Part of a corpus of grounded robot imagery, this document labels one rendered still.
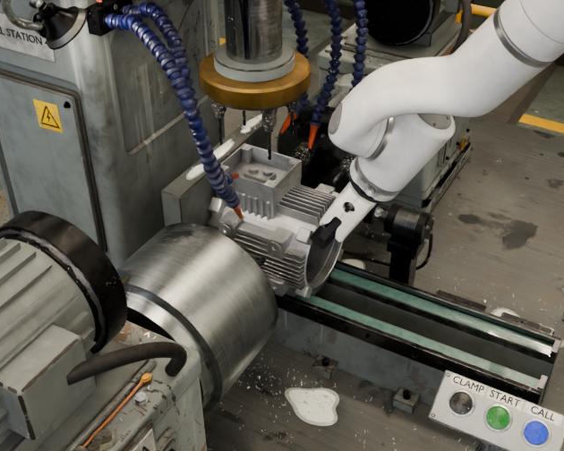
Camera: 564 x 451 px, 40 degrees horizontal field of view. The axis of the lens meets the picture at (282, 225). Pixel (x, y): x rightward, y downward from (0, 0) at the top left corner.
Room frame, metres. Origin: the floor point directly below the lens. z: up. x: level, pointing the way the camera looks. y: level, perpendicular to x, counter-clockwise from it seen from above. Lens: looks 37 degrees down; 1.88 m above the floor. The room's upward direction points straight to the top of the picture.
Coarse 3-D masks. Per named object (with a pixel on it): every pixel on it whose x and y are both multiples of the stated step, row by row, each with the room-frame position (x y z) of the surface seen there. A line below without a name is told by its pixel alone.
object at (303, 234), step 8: (336, 192) 1.14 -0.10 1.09; (216, 200) 1.12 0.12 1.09; (224, 200) 1.12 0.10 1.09; (208, 208) 1.11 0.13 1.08; (216, 208) 1.11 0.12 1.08; (304, 232) 1.03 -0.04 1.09; (312, 232) 1.03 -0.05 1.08; (296, 240) 1.02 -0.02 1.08; (304, 240) 1.02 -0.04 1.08; (304, 288) 1.02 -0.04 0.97; (312, 288) 1.04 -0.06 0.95; (304, 296) 1.01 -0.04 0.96
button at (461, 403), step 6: (456, 396) 0.68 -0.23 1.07; (462, 396) 0.68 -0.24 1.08; (468, 396) 0.68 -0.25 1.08; (450, 402) 0.68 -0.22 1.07; (456, 402) 0.68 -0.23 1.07; (462, 402) 0.68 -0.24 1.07; (468, 402) 0.67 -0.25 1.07; (456, 408) 0.67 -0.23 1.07; (462, 408) 0.67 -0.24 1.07; (468, 408) 0.67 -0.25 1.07
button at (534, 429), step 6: (528, 426) 0.64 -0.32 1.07; (534, 426) 0.63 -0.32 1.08; (540, 426) 0.63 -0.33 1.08; (528, 432) 0.63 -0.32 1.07; (534, 432) 0.63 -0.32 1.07; (540, 432) 0.63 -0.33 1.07; (546, 432) 0.63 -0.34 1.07; (528, 438) 0.62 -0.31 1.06; (534, 438) 0.62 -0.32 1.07; (540, 438) 0.62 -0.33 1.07; (546, 438) 0.62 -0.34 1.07; (534, 444) 0.62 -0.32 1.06; (540, 444) 0.62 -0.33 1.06
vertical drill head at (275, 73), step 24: (240, 0) 1.11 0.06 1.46; (264, 0) 1.11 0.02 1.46; (240, 24) 1.11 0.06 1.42; (264, 24) 1.11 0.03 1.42; (240, 48) 1.11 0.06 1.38; (264, 48) 1.11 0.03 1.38; (288, 48) 1.16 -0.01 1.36; (216, 72) 1.12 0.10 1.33; (240, 72) 1.09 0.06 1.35; (264, 72) 1.09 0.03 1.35; (288, 72) 1.11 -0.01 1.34; (216, 96) 1.08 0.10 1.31; (240, 96) 1.06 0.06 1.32; (264, 96) 1.06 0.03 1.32; (288, 96) 1.08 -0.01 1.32; (264, 120) 1.08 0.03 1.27
